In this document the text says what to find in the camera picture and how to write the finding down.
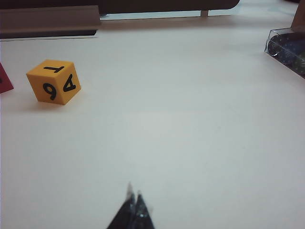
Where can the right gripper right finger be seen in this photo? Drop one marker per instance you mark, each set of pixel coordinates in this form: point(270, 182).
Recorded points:
point(143, 217)

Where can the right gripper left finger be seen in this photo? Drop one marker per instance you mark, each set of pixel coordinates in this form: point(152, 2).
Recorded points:
point(124, 214)

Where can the yellow letter block A 9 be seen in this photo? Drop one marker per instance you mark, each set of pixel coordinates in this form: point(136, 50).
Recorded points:
point(52, 83)

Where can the red letter block B 4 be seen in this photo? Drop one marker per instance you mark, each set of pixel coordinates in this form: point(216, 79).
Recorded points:
point(4, 81)

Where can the clear plastic box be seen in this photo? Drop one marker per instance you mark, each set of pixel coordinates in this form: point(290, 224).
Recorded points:
point(288, 52)

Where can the wooden block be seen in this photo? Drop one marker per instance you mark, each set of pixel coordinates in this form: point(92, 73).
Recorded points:
point(299, 19)

